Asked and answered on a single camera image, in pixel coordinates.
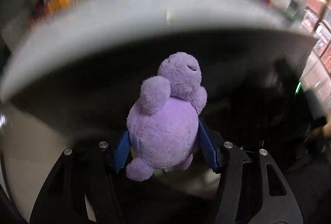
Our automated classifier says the purple plush turtle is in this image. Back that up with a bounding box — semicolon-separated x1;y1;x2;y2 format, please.
126;52;207;181

